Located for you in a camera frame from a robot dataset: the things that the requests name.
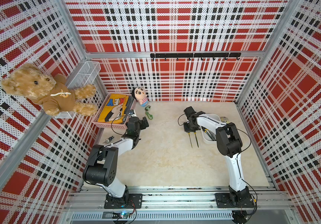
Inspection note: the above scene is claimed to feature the green circuit board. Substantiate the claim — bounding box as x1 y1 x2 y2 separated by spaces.
112 211 131 219

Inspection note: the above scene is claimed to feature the grey yellow plush keychain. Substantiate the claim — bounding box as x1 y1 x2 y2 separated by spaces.
220 117 229 123

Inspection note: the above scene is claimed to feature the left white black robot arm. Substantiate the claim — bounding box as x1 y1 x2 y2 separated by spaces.
82 117 149 209

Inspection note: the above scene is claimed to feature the small metal clip object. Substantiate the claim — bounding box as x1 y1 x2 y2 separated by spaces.
103 136 114 144

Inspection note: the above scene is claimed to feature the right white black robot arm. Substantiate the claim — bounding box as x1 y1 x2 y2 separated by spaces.
183 106 255 208

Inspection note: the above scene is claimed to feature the green keychain toy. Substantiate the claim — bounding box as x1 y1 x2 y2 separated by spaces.
145 105 153 120

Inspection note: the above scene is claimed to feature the cartoon boy plush doll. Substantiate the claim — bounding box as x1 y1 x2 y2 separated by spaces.
131 86 149 107

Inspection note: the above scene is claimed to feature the black wall hook rail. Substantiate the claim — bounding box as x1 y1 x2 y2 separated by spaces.
150 52 242 59

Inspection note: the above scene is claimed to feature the pink perforated plastic basket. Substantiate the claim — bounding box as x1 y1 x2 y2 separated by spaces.
92 93 136 129

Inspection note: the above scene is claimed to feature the white plastic storage box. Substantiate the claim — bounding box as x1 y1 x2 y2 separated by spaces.
202 114 221 145

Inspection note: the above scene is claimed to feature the grey folded cloth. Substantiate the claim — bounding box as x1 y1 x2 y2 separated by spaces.
122 96 134 124

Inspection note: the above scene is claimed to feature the clear wire wall basket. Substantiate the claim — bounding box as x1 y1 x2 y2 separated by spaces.
46 61 100 119

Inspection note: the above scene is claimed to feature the brown teddy bear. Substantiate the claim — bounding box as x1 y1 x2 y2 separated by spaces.
1 63 98 117

